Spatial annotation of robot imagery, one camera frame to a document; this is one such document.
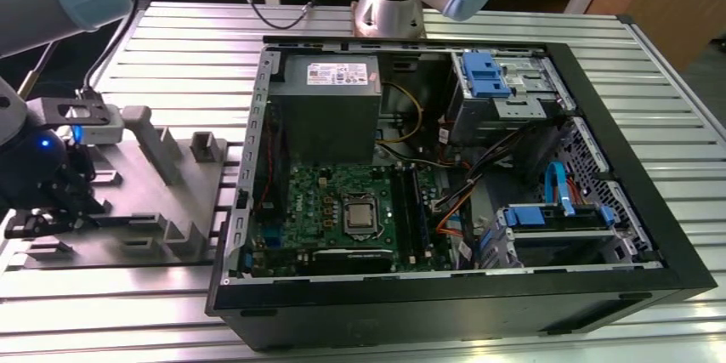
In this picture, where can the grey power supply unit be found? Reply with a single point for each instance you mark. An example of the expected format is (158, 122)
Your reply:
(329, 125)

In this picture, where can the green motherboard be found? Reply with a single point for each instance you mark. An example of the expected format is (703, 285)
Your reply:
(306, 210)

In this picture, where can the hard disk in blue carrier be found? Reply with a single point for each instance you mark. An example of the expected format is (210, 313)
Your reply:
(528, 216)

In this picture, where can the black RAM slot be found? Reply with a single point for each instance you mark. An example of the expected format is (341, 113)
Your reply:
(402, 210)

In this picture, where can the metal drive cage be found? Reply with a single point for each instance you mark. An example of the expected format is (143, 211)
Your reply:
(510, 116)

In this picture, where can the silver CPU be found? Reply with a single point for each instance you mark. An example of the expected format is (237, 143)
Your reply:
(361, 215)

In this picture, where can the black PC case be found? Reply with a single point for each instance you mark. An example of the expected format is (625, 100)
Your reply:
(397, 312)

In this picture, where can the black camera bracket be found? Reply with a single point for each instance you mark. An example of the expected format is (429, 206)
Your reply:
(57, 108)

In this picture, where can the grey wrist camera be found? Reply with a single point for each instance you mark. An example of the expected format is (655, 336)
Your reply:
(99, 125)

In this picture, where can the black graphics card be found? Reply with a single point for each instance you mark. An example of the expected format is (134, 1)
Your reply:
(352, 259)

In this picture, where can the blue drive bay carrier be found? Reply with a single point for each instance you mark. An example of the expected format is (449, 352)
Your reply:
(485, 78)

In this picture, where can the grey parts rack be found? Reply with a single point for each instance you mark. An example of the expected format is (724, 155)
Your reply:
(147, 193)

